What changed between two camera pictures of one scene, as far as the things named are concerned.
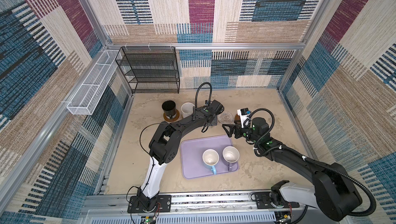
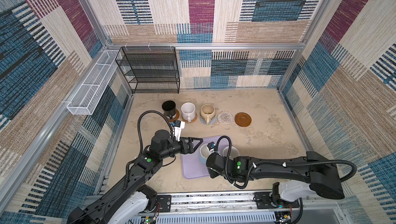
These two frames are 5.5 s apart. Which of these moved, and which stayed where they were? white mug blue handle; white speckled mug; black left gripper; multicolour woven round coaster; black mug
Moved: white mug blue handle; black left gripper
Stayed: black mug; white speckled mug; multicolour woven round coaster
